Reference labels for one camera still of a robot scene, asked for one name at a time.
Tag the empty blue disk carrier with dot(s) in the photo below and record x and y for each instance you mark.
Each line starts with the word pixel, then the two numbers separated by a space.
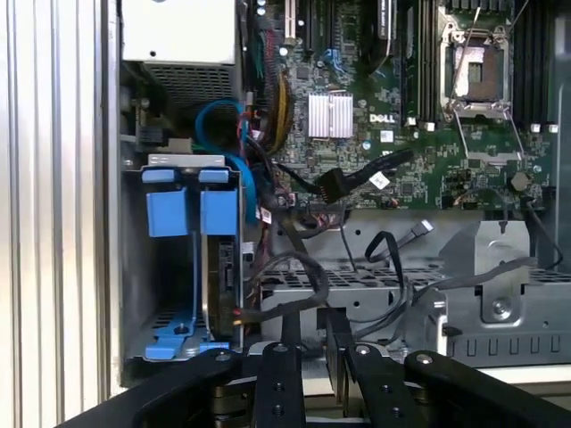
pixel 167 212

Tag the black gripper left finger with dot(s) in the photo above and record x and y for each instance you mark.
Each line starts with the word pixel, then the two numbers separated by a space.
pixel 278 392

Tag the metal disk bay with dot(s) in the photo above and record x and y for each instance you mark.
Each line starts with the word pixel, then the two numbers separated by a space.
pixel 134 249

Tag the hard disk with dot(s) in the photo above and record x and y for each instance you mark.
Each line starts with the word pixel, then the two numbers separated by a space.
pixel 218 210

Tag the dark grey PC case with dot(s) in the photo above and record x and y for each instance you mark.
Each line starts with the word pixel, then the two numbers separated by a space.
pixel 111 223

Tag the metal socket cover frame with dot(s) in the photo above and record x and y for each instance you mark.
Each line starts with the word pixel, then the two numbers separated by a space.
pixel 495 156

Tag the black graphics card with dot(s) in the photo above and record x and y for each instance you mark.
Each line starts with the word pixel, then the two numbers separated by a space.
pixel 386 22

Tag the green motherboard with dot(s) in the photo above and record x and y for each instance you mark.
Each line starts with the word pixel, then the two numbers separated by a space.
pixel 401 187

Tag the silver chipset heatsink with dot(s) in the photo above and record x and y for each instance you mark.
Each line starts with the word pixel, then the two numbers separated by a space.
pixel 330 115

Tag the perforated metal drive cage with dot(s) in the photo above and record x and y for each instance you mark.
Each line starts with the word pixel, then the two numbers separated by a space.
pixel 383 307

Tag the round coin battery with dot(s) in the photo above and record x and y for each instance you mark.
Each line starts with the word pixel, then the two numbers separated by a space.
pixel 521 183

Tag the CPU socket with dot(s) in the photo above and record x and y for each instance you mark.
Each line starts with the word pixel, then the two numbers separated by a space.
pixel 486 67

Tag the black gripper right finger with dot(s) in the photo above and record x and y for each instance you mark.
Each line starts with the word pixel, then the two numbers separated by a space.
pixel 379 392

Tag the white expansion slot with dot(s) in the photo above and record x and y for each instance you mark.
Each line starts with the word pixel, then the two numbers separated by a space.
pixel 291 20

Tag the silver power supply unit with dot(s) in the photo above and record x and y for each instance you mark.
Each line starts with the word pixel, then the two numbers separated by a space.
pixel 178 31

